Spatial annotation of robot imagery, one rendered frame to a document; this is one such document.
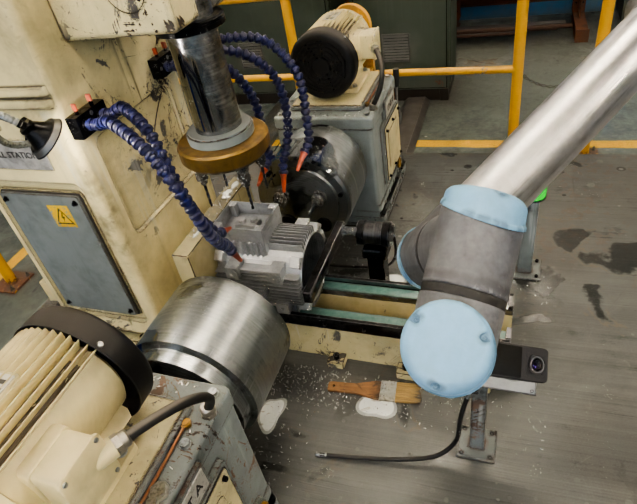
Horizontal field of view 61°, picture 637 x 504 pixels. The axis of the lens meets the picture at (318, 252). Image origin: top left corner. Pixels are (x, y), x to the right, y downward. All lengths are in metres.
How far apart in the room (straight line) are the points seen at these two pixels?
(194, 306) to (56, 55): 0.47
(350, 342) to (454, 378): 0.71
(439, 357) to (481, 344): 0.04
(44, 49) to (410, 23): 3.35
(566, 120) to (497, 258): 0.29
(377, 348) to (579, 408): 0.42
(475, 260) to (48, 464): 0.48
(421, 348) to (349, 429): 0.65
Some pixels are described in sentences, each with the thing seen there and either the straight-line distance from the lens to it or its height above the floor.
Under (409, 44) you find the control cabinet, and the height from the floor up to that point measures 0.44.
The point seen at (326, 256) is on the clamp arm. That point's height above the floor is 1.03.
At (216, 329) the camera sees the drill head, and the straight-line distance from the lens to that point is 0.92.
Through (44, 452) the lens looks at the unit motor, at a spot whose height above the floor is 1.31.
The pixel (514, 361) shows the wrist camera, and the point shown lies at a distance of 0.76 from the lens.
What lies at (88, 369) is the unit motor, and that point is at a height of 1.32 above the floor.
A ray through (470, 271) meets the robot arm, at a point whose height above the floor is 1.41.
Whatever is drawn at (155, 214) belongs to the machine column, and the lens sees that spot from 1.22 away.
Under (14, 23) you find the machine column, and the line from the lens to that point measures 0.99.
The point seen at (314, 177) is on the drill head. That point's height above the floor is 1.11.
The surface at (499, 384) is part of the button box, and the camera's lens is 0.92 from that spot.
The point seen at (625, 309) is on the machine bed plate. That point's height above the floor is 0.80.
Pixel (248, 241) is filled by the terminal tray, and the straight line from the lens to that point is 1.15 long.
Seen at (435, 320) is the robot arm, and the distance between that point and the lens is 0.54.
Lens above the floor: 1.78
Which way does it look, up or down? 38 degrees down
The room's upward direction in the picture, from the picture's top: 11 degrees counter-clockwise
